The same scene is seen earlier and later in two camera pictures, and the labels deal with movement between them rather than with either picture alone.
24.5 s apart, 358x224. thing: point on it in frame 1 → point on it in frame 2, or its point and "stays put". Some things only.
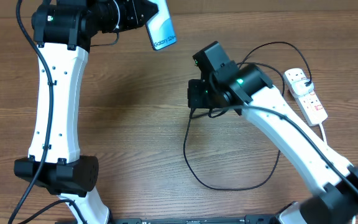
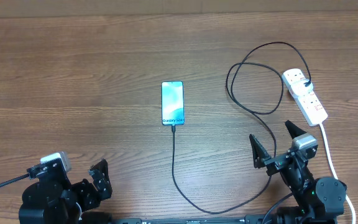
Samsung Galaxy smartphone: [160, 27] → [173, 102]
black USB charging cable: [242, 63] → [257, 114]
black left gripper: [135, 18] → [92, 196]
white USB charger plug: [299, 88] stays put
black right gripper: [194, 100] → [258, 157]
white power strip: [309, 104] stays put
